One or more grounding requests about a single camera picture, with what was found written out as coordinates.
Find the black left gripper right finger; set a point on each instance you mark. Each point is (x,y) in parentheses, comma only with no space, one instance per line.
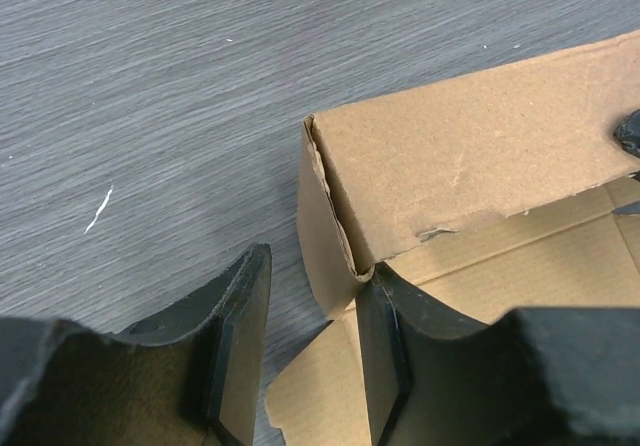
(536,376)

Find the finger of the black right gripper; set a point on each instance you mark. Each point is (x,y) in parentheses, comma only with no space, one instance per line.
(632,208)
(627,133)

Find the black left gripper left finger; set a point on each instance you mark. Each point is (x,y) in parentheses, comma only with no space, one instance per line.
(187,375)

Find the brown cardboard box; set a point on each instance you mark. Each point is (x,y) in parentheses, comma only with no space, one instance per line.
(488,191)

